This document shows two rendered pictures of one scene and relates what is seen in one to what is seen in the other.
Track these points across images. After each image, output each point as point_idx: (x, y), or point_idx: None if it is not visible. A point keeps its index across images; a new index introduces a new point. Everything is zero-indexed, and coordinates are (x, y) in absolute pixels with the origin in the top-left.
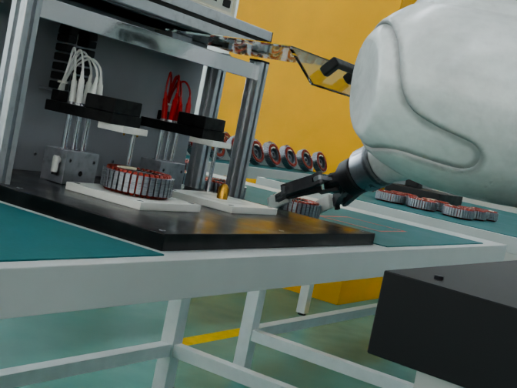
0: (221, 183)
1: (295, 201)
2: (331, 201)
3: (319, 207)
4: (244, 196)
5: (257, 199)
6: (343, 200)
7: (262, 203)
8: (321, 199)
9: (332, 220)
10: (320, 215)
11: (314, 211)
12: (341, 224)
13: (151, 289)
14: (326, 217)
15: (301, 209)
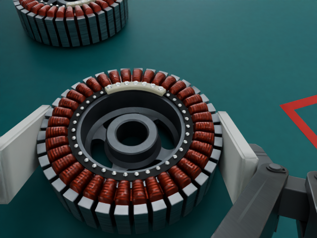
0: (28, 9)
1: (62, 179)
2: (242, 189)
3: (175, 206)
4: (103, 33)
5: (204, 3)
6: (304, 211)
7: (176, 34)
8: (229, 143)
9: (298, 164)
10: (292, 105)
11: (139, 223)
12: (289, 236)
13: None
14: (306, 118)
15: (81, 212)
